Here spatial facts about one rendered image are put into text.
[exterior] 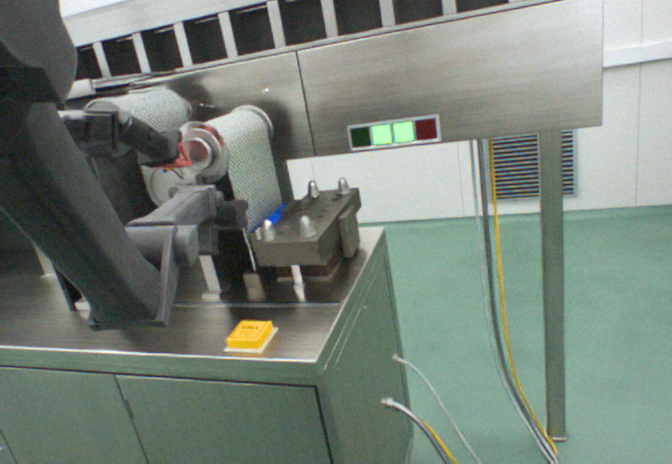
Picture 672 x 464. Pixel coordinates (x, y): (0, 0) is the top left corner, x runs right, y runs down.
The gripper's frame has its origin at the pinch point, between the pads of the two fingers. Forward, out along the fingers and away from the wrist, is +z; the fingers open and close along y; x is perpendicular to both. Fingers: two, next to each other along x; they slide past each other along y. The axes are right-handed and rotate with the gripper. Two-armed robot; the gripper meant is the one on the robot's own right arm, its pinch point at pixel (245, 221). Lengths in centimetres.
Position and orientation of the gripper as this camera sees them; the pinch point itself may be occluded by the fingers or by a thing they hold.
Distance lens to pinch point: 117.9
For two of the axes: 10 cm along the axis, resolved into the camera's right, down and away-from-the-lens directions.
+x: 0.0, -9.8, 1.8
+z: 3.3, 1.7, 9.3
